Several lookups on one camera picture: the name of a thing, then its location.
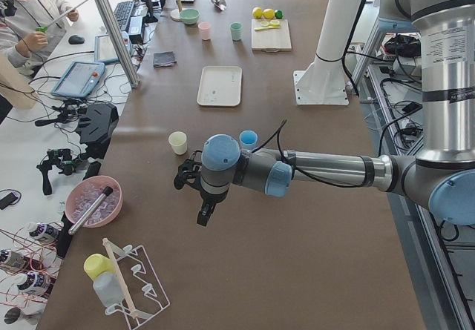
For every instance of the yellow lemon outer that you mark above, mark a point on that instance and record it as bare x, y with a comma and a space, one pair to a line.
257, 12

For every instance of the pink bowl with ice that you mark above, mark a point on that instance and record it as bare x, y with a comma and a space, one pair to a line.
86, 193

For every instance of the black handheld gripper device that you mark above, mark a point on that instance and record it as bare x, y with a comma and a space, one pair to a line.
63, 160

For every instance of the frosted cup on rack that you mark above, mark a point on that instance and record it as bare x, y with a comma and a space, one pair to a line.
107, 289

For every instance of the steel ice scoop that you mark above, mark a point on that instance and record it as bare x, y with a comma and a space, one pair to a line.
219, 4

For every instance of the white wire cup rack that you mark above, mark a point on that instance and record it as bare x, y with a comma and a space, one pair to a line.
144, 295

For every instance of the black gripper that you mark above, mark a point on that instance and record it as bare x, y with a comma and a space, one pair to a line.
210, 199

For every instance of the blue plastic cup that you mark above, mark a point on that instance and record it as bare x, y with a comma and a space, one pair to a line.
248, 140

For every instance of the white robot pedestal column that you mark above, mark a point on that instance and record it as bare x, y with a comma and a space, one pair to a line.
324, 81

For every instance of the grey folded cloth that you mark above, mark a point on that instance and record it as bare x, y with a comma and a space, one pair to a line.
164, 59

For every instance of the yellow lemon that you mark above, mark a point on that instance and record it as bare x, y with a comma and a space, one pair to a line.
257, 12
268, 13

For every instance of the yellow cup on rack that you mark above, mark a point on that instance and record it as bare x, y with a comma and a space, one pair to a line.
97, 264

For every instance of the black computer mouse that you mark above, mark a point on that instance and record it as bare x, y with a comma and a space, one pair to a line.
75, 39

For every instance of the green bowl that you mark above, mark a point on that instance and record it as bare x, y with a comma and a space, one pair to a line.
189, 16

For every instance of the pink plastic cup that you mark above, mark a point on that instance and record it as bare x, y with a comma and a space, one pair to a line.
205, 30

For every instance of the wooden cutting board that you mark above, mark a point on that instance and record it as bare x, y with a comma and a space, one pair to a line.
271, 40

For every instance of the steel muddler in bowl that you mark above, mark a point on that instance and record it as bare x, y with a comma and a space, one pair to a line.
91, 209

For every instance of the green plastic cup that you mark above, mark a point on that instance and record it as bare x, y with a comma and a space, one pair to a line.
236, 31

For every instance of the cream rabbit tray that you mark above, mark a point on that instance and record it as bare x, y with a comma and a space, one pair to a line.
220, 86

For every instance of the yellow plastic knife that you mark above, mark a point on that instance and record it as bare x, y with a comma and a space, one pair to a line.
256, 29

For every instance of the person in white sweater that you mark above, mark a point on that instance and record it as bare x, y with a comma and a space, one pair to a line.
32, 34

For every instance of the blue teach pendant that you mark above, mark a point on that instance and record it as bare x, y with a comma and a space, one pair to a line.
104, 50
79, 79

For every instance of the aluminium frame post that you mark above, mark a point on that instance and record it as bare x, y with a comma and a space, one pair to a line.
115, 35

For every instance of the yellow lemon middle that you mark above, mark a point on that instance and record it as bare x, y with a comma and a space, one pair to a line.
268, 13

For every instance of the cream plastic cup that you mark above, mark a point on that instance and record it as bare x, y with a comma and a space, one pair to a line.
178, 142

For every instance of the black keyboard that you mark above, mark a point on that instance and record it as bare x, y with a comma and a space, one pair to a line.
123, 11

